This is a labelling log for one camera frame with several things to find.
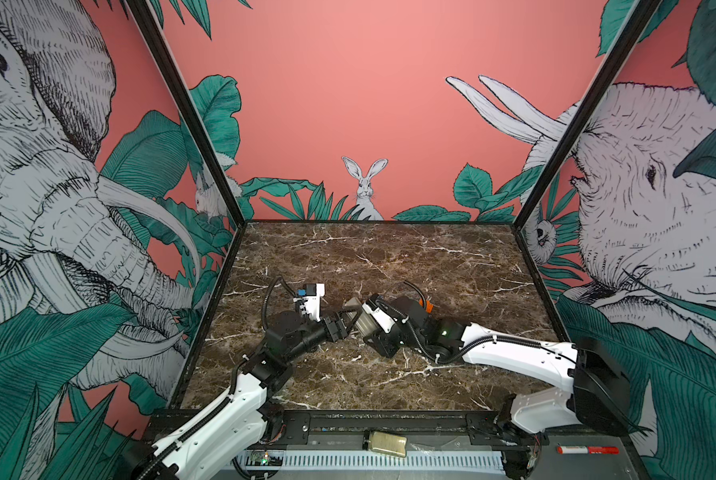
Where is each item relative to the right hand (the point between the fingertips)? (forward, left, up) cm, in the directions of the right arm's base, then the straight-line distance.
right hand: (365, 333), depth 76 cm
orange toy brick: (+15, -21, -13) cm, 29 cm away
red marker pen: (-24, -57, -13) cm, 63 cm away
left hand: (+3, +2, +7) cm, 8 cm away
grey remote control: (+1, +1, +8) cm, 8 cm away
